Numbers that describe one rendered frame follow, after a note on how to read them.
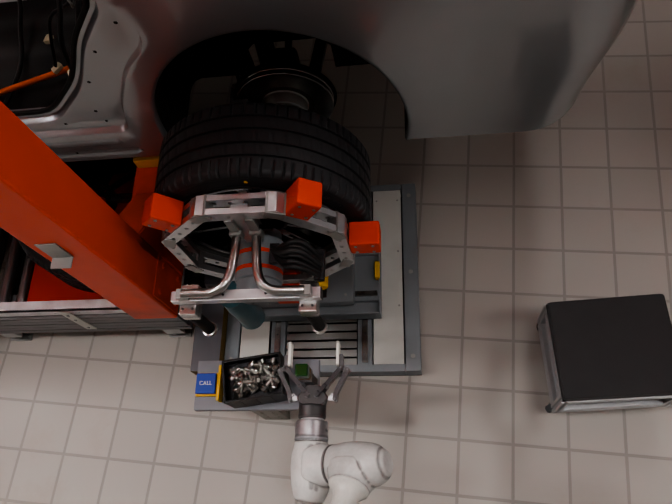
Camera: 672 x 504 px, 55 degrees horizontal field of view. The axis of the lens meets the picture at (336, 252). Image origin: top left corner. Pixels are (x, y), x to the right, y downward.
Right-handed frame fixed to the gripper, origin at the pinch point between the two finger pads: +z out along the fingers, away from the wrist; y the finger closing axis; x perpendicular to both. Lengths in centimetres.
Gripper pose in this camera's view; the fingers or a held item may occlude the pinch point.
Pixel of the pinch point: (314, 346)
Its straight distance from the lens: 184.1
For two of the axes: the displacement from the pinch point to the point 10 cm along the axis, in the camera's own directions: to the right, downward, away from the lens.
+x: -1.5, -3.9, -9.1
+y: 9.9, -0.4, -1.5
